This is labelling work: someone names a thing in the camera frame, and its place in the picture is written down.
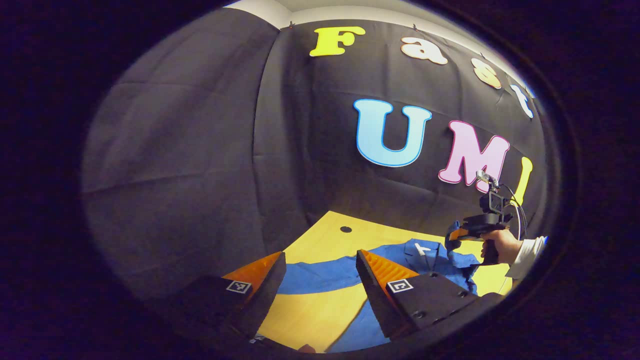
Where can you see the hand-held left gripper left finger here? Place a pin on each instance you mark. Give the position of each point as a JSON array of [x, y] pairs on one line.
[[267, 295]]

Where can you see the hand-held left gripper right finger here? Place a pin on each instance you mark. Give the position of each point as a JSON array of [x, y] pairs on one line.
[[375, 300]]

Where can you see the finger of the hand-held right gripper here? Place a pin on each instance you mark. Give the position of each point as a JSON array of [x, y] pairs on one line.
[[457, 235]]

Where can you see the blue button shirt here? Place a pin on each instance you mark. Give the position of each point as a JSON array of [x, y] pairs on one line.
[[320, 277]]

